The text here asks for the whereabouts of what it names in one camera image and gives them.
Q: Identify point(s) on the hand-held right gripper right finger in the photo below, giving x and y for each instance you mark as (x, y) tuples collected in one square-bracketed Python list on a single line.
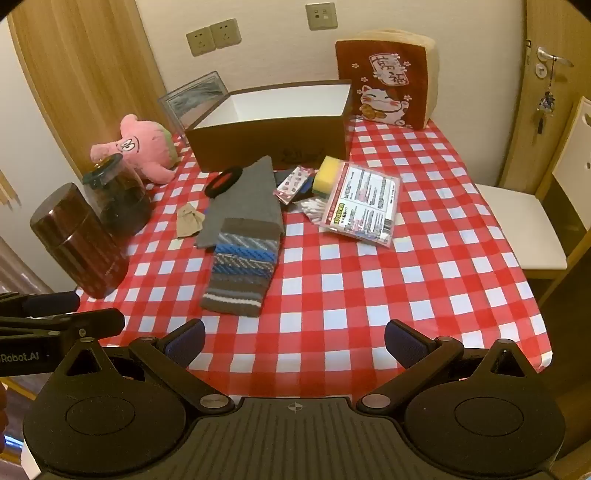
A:
[(406, 344)]

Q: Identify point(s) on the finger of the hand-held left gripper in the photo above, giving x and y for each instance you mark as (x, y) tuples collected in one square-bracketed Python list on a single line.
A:
[(51, 304), (97, 321)]

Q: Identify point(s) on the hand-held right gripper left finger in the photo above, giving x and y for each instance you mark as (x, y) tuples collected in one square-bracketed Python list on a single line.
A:
[(187, 342)]

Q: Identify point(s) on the black hair band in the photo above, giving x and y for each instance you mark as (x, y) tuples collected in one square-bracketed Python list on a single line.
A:
[(208, 188)]

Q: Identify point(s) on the grey sock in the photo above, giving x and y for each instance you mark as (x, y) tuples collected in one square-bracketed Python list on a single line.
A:
[(249, 198)]

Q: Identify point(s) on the cotton swab bag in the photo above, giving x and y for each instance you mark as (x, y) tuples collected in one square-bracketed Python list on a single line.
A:
[(314, 208)]

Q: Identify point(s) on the small red patterned packet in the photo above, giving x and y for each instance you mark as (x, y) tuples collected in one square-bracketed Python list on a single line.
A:
[(293, 184)]

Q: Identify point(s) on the yellow sponge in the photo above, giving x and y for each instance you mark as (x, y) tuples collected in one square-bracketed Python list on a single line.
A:
[(328, 168)]

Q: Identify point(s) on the brown cardboard box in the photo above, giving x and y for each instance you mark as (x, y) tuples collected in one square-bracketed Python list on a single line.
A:
[(268, 143)]

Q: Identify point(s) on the brown cylindrical jar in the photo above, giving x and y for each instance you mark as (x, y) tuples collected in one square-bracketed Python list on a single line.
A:
[(78, 244)]

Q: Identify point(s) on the red white checkered tablecloth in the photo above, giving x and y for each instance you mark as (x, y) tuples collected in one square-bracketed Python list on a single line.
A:
[(369, 286)]

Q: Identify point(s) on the glass jar with black lid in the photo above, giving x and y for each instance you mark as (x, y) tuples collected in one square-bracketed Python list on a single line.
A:
[(124, 203)]

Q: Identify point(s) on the red label plastic packet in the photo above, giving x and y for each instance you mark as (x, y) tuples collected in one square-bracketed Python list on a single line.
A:
[(364, 203)]

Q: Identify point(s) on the white chair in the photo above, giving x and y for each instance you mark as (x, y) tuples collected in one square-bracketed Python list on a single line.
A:
[(521, 221)]

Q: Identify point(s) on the pink plush toy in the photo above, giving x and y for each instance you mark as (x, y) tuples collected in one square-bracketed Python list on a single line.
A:
[(138, 147)]

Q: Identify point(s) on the wooden door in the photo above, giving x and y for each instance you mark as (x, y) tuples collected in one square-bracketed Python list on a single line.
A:
[(512, 115)]

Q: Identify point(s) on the red lucky cat cushion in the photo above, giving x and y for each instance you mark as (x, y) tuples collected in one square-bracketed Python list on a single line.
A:
[(369, 69)]

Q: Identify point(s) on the beige power socket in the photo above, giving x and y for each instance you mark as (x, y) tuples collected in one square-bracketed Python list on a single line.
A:
[(225, 33), (200, 41)]

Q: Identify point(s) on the beige wall data socket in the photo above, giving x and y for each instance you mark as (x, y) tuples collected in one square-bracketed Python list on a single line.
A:
[(321, 16)]

